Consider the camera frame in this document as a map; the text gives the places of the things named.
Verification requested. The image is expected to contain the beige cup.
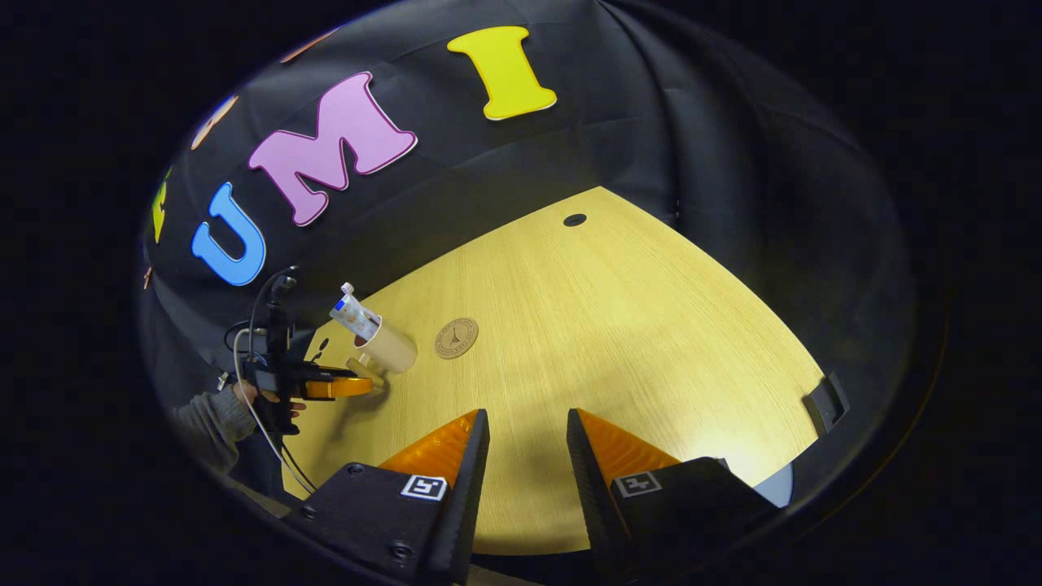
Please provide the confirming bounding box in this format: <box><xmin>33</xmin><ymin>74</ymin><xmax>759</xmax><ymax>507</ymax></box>
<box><xmin>346</xmin><ymin>317</ymin><xmax>418</xmax><ymax>393</ymax></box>

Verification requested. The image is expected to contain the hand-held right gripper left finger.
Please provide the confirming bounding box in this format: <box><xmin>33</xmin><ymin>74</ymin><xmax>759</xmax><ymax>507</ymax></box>
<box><xmin>281</xmin><ymin>409</ymin><xmax>491</xmax><ymax>586</ymax></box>

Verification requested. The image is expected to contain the white toothpaste tube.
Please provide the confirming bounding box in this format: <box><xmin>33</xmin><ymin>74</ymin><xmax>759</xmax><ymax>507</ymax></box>
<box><xmin>329</xmin><ymin>293</ymin><xmax>382</xmax><ymax>341</ymax></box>

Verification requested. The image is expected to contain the black backdrop cloth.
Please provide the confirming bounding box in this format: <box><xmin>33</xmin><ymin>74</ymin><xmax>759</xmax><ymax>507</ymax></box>
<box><xmin>137</xmin><ymin>0</ymin><xmax>917</xmax><ymax>522</ymax></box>

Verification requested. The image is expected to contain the round brown coaster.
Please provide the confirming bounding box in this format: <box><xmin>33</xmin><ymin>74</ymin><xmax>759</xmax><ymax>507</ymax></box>
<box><xmin>434</xmin><ymin>317</ymin><xmax>479</xmax><ymax>360</ymax></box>

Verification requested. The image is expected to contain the black desk edge clamp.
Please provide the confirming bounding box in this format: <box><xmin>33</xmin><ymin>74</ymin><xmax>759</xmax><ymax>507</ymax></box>
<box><xmin>802</xmin><ymin>373</ymin><xmax>850</xmax><ymax>435</ymax></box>

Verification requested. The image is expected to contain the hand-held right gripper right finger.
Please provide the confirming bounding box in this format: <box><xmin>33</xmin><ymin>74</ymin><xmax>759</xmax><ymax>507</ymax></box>
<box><xmin>566</xmin><ymin>409</ymin><xmax>782</xmax><ymax>583</ymax></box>

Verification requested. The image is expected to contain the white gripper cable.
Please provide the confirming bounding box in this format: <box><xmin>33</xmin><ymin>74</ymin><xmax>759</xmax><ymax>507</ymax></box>
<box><xmin>232</xmin><ymin>326</ymin><xmax>320</xmax><ymax>496</ymax></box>

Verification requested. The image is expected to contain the wooden desktop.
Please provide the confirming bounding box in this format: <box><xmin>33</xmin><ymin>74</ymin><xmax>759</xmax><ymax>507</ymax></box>
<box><xmin>281</xmin><ymin>186</ymin><xmax>827</xmax><ymax>557</ymax></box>

